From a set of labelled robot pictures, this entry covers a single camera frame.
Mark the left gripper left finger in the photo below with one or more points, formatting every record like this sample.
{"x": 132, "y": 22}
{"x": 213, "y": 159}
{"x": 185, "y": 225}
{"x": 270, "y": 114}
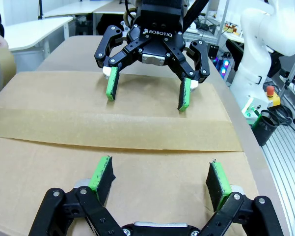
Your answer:
{"x": 98, "y": 179}

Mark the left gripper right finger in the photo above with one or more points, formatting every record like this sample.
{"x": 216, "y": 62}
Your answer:
{"x": 221, "y": 184}

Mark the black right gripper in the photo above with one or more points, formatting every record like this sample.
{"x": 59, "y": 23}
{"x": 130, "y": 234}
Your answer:
{"x": 159, "y": 37}

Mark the brown cardboard shipping box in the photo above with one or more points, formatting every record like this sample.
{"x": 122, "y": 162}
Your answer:
{"x": 162, "y": 172}

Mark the brown packing tape roll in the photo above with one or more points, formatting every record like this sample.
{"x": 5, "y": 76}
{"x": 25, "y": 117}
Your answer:
{"x": 6, "y": 64}

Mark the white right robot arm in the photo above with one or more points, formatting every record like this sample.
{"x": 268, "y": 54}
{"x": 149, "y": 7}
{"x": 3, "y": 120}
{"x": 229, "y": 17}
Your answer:
{"x": 255, "y": 49}

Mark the black mesh cup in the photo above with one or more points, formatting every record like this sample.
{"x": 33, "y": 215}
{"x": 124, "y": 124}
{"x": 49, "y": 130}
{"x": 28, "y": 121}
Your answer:
{"x": 263, "y": 132}

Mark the grey ribbed aluminium platform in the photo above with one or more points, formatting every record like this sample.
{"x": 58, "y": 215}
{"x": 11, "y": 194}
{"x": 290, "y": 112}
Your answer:
{"x": 289, "y": 184}

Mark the black computer with lit fans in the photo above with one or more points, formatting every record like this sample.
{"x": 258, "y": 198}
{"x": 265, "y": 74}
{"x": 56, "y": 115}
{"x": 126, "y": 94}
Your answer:
{"x": 223, "y": 66}

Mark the red emergency stop button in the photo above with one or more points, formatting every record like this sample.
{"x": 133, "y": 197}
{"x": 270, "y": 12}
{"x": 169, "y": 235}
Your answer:
{"x": 270, "y": 90}

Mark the white desk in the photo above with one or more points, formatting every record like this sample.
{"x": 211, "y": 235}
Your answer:
{"x": 34, "y": 32}
{"x": 71, "y": 8}

